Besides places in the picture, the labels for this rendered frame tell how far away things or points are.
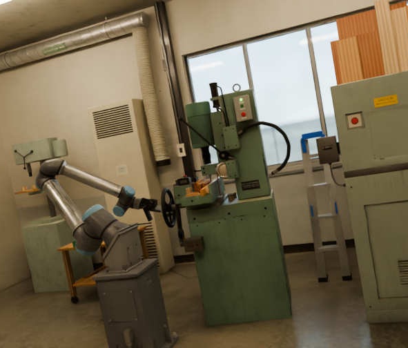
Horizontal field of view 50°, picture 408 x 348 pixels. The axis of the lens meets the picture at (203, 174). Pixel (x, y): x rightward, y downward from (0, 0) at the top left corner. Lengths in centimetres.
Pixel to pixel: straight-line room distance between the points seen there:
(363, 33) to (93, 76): 277
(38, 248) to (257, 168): 275
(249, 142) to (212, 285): 99
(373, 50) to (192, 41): 170
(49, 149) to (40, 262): 117
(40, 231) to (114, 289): 223
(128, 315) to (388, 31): 309
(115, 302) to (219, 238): 77
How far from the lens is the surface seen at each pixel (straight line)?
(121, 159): 451
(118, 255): 267
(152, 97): 449
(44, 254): 486
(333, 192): 353
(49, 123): 534
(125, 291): 268
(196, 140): 300
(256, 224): 286
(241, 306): 304
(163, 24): 461
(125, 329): 279
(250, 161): 292
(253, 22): 442
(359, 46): 418
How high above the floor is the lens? 120
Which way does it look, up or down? 4 degrees down
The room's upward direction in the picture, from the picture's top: 10 degrees counter-clockwise
